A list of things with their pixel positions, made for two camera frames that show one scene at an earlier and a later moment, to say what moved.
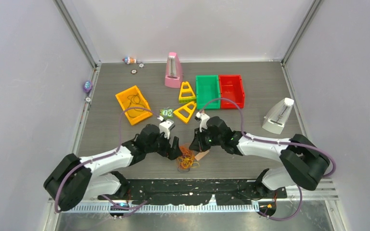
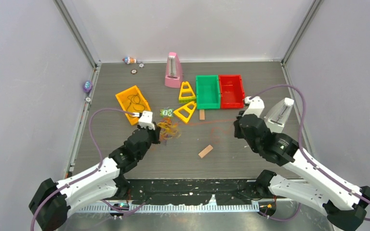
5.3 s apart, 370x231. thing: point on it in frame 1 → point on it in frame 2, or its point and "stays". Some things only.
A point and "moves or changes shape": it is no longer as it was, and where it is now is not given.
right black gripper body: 209,139 → 239,133
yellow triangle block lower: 184,119 stays
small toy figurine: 129,60 stays
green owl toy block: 166,112 stays
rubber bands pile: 185,161 moves or changes shape
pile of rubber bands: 187,162 moves or changes shape
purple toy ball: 87,86 stays
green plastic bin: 207,89 stays
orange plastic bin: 131,98 stays
